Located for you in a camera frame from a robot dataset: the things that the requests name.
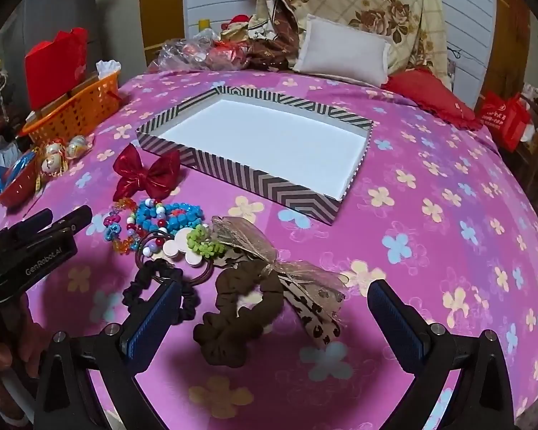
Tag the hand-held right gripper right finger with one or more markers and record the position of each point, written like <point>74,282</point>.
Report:
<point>392,322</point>

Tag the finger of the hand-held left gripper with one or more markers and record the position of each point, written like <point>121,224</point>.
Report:
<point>49,255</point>
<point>22,233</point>

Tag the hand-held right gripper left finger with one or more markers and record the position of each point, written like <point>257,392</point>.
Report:
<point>154,318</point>

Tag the black scrunchie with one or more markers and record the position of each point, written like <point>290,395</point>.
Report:
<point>136,293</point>

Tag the leopard print ribbon bow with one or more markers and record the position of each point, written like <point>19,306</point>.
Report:
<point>316,318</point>

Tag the brown scrunchie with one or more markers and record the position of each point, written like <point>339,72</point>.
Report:
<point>233,286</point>

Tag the red sequin bow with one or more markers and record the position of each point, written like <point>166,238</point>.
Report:
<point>134,172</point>

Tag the striped cardboard box tray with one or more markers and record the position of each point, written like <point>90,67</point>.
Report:
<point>260,139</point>

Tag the person's left hand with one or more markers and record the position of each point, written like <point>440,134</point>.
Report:
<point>31,340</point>

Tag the red plastic bowl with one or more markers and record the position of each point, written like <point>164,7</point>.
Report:
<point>20,190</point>

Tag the white plastic bag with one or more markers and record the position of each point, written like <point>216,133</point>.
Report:
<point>4,150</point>

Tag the pink floral bed sheet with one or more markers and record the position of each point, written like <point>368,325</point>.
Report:
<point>430,233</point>

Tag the orange plastic basket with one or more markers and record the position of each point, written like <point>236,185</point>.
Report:
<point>80,107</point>

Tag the red paper gift bag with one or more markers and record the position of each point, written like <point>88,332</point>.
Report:
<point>56,62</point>

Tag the white tissue paper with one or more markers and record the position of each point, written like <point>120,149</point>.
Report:
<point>107,68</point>

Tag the red ruffled pillow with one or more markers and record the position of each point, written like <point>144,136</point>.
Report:
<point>430,96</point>

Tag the red shopping bag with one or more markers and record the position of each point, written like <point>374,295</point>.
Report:
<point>504,118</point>

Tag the clear plastic bag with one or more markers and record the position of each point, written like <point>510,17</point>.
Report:
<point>184,53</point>

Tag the wooden door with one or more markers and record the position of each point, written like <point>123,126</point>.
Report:
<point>161,9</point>

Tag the small white pillow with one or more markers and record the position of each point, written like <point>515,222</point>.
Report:
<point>340,51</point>

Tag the red and white plush toy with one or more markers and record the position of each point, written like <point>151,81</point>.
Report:
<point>237,23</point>

